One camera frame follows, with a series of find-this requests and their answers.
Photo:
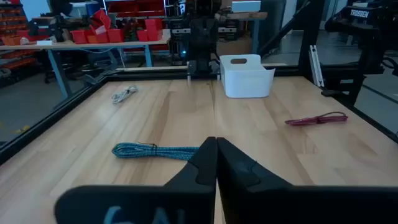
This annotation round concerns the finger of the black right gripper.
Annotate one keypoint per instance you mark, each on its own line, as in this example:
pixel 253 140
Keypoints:
pixel 214 67
pixel 191 67

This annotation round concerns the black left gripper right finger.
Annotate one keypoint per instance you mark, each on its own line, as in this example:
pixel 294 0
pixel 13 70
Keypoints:
pixel 280 205

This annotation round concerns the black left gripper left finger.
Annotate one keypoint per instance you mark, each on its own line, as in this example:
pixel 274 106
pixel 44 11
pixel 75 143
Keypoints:
pixel 186 202

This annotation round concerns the white plastic bin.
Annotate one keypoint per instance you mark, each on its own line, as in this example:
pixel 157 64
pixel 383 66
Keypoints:
pixel 247 82

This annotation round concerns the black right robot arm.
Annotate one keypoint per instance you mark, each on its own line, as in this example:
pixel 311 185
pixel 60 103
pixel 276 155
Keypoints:
pixel 203 31

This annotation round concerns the black computer with blue light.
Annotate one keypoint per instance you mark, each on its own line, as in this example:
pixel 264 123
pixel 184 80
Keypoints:
pixel 178 43

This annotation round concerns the black electronics box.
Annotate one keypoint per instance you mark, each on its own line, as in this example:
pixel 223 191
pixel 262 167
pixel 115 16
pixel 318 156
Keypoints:
pixel 227 29

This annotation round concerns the red plastic bin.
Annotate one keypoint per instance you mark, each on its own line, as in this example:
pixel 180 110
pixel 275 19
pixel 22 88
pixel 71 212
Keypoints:
pixel 79 36
pixel 154 29
pixel 115 35
pixel 102 19
pixel 142 35

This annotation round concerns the wooden table with metal legs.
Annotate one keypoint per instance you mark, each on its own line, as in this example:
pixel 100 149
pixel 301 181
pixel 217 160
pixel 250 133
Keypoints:
pixel 242 15

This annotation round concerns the white flat box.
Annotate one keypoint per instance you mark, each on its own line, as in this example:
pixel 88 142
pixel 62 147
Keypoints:
pixel 246 6

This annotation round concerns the metal shelf with red bins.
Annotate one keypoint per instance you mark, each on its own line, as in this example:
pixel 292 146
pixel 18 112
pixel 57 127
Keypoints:
pixel 136 7

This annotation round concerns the wooden workbench with blue legs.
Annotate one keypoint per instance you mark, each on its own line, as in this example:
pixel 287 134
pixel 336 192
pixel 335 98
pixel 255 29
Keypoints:
pixel 93 45

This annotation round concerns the silver aluminium extrusion bar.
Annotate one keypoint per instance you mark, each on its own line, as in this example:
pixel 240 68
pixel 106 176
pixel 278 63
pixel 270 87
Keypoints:
pixel 316 67

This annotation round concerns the grey and blue tote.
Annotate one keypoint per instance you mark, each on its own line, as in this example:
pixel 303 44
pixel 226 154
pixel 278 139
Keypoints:
pixel 84 9

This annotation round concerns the black benchtop machine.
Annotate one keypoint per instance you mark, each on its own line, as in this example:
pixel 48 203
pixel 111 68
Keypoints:
pixel 46 28

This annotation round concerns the black Trossen robot station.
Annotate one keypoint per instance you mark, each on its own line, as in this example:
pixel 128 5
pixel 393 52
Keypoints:
pixel 360 18

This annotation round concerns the yellow floor object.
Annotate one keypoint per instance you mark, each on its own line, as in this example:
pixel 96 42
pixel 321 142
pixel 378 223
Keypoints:
pixel 22 129

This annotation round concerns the red drawer rack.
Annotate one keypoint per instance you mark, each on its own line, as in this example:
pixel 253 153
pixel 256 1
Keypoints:
pixel 11 21

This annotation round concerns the black aluminium station frame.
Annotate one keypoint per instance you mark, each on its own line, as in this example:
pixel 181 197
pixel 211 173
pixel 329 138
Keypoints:
pixel 311 31

